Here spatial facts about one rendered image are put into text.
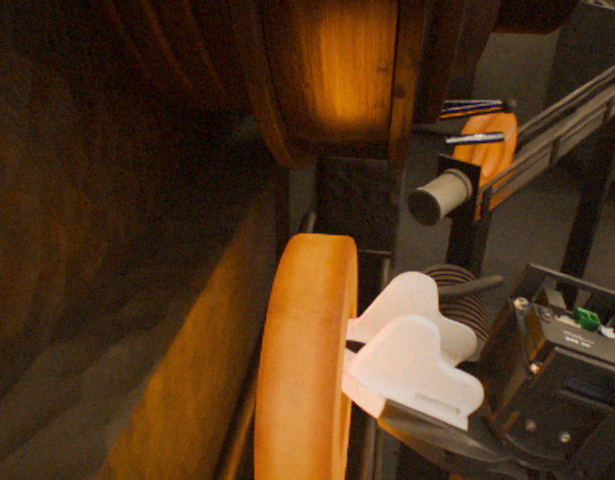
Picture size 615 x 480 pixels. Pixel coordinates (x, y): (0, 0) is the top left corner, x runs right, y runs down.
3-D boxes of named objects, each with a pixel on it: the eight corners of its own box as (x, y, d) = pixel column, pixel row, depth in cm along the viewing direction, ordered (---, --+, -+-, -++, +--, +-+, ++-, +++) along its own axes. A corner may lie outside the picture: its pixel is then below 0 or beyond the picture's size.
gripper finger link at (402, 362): (326, 261, 27) (509, 323, 27) (293, 349, 30) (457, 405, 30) (316, 299, 25) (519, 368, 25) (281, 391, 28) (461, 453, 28)
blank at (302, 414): (235, 388, 21) (328, 397, 20) (302, 181, 33) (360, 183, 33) (267, 592, 29) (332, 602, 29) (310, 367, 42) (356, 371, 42)
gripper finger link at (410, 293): (334, 230, 30) (501, 287, 30) (303, 314, 33) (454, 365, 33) (326, 261, 27) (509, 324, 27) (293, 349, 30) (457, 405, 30)
